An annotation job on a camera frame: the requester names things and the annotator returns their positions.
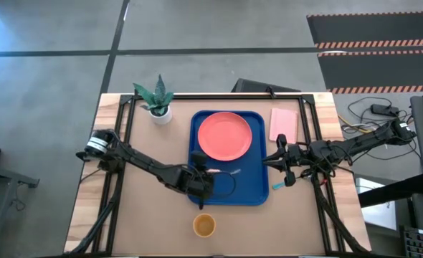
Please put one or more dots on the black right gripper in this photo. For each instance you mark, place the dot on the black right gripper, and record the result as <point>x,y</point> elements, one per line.
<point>295,157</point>

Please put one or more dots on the black monitor screen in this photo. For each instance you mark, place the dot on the black monitor screen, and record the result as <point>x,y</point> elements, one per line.
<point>254,86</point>

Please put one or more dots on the pink napkin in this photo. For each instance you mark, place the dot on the pink napkin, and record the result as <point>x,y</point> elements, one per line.
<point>283,123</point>

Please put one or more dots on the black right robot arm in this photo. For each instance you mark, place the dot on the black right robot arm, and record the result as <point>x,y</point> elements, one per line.
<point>358,145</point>

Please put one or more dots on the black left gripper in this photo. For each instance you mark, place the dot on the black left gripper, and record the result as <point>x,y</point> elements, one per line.
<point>195,182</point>

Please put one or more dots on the yellow cup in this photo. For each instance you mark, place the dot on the yellow cup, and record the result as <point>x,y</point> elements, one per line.
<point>204,225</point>

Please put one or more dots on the green plant in white pot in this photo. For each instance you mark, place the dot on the green plant in white pot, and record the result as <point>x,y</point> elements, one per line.
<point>160,116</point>

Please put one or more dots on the blue plastic tray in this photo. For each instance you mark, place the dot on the blue plastic tray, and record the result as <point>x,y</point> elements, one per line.
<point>247,186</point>

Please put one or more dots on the coral pink plate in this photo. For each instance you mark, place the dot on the coral pink plate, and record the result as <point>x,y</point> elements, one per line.
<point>226,136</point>

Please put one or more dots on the silver fork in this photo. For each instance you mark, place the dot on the silver fork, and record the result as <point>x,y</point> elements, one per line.
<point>236,171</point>

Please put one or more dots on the black orange-striped floor mat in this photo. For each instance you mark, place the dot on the black orange-striped floor mat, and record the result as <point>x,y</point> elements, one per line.
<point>376,70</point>
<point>376,28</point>

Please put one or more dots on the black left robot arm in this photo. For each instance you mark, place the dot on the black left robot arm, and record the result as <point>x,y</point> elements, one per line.
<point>140,159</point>

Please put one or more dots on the black power adapter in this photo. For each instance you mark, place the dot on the black power adapter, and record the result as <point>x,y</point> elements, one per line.
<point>381,109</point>

